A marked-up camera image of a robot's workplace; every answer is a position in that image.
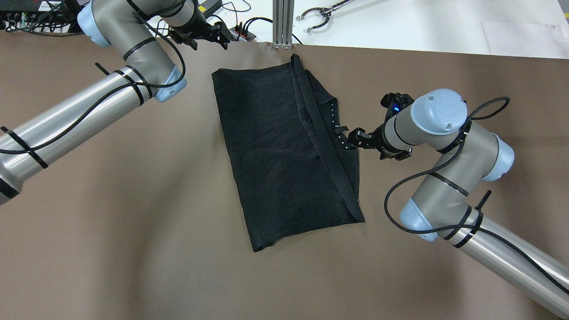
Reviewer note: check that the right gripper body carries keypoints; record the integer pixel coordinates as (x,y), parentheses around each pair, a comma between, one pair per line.
(376,138)

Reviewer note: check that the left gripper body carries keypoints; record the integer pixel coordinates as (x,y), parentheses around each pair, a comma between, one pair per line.
(199,26)

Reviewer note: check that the black t-shirt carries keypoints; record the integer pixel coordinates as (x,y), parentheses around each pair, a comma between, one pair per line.
(294,168)

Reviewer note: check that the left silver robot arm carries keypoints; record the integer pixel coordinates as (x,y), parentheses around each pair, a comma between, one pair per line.
(149,73)

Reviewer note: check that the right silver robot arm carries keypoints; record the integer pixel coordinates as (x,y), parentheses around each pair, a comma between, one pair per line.
(433,204)

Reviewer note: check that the black power strip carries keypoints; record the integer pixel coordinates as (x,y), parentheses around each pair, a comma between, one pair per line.
(239,34)

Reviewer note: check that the silver reacher grabber tool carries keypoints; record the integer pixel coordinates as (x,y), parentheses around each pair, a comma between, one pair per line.
(324,12)

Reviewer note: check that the aluminium frame post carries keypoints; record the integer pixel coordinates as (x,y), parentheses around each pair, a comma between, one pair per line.
(282,24)

